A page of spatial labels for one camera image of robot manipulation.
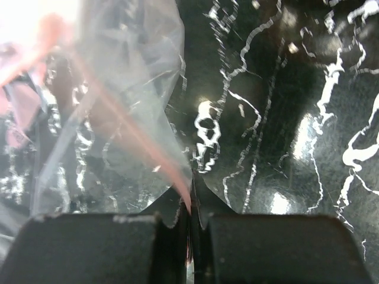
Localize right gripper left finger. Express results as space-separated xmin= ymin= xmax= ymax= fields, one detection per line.
xmin=1 ymin=189 xmax=188 ymax=283

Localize pink dotted zip bag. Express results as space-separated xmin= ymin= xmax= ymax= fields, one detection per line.
xmin=1 ymin=1 xmax=191 ymax=207

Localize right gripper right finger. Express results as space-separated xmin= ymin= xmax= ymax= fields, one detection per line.
xmin=191 ymin=171 xmax=372 ymax=283

